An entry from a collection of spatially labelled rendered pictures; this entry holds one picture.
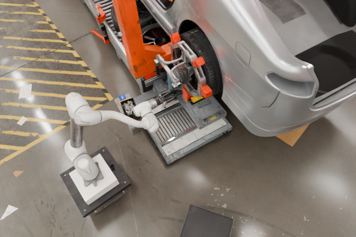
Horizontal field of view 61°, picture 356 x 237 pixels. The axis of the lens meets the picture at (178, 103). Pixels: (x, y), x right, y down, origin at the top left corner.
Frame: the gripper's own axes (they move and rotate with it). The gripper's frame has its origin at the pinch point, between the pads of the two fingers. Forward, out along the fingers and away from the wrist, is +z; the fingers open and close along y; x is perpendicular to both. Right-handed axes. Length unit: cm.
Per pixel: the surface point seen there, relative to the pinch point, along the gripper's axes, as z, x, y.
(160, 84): 6, -42, -48
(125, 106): -41, -28, -31
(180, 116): 14, -77, -20
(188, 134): 9, -75, 6
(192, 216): -37, -49, 90
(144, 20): 36, -33, -146
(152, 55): 7, -10, -62
